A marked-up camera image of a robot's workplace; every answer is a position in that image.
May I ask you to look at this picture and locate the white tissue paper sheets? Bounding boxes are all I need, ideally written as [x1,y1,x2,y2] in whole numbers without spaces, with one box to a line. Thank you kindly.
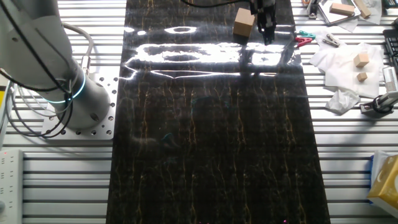
[309,29,386,99]

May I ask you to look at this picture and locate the metal tray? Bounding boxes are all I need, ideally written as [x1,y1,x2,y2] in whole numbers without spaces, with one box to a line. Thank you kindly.
[317,0,362,26]

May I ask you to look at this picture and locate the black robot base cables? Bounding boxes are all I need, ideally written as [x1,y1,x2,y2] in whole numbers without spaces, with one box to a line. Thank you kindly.
[0,0,75,139]

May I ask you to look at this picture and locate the metal frame bar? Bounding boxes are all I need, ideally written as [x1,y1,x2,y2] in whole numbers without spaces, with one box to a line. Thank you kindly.
[306,0,321,20]

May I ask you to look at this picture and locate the rectangular wooden block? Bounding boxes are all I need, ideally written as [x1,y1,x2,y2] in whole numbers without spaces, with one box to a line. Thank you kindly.
[329,2,356,17]

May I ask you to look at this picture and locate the red clothespin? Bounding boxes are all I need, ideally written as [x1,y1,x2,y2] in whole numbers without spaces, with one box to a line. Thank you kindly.
[294,36,313,49]

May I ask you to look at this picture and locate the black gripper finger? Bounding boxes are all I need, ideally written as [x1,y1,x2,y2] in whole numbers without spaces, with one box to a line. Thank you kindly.
[256,11,267,35]
[263,11,277,46]

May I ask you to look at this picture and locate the white paper sheet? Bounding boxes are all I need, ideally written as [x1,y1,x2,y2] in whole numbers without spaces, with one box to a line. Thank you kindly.
[345,0,384,34]

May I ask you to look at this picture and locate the small wooden block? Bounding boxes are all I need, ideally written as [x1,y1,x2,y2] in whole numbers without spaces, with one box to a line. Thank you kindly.
[232,7,256,38]

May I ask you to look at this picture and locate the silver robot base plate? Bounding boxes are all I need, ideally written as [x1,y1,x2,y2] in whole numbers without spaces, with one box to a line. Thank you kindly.
[41,73,119,141]

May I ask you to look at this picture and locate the gold tissue pack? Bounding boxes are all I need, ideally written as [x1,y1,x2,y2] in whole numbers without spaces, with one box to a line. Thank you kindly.
[366,154,398,218]

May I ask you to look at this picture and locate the grey clothespin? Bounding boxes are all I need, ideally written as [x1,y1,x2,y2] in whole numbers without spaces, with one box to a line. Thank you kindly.
[322,33,341,49]

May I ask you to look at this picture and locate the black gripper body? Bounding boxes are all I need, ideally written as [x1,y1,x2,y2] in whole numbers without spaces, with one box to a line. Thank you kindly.
[250,0,277,16]

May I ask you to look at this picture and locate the white power strip with red light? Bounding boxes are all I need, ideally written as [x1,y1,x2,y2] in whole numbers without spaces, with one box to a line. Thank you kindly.
[0,149,24,224]

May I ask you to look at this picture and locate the black camera device cable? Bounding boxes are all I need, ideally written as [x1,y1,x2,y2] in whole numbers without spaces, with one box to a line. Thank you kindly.
[371,95,393,114]

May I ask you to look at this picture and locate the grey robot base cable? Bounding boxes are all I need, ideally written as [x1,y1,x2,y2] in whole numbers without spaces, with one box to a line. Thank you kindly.
[62,22,95,77]

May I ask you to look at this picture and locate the long wooden stick block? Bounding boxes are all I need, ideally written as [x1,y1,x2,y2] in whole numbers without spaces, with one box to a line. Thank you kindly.
[354,0,373,19]

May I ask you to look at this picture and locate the black marble pattern mat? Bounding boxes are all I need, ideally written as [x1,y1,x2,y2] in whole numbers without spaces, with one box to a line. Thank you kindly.
[105,0,330,224]

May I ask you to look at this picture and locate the crumpled white tissue ball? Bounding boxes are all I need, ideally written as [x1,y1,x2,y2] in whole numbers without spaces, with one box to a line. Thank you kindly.
[325,88,361,114]

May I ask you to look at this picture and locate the teal clothespin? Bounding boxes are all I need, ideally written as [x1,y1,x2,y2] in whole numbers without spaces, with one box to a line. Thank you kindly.
[295,29,317,40]

